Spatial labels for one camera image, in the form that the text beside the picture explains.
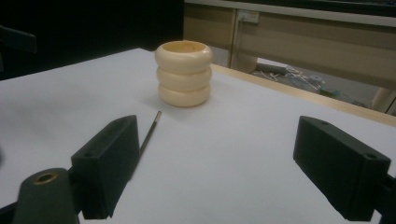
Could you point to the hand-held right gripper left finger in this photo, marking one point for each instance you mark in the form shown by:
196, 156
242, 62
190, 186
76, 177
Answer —
104, 165

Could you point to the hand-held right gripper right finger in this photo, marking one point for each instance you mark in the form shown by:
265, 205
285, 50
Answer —
339, 168

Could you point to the thin dark pen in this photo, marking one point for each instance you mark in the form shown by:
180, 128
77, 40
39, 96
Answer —
151, 132

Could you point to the cream ribbed pen holder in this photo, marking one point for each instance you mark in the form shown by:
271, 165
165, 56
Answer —
184, 74

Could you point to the grey power strip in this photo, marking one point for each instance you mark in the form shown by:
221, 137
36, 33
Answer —
271, 68

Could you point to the dark chair part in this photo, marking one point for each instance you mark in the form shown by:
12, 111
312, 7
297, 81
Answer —
18, 39

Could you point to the white wall socket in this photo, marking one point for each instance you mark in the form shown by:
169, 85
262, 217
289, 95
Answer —
248, 16

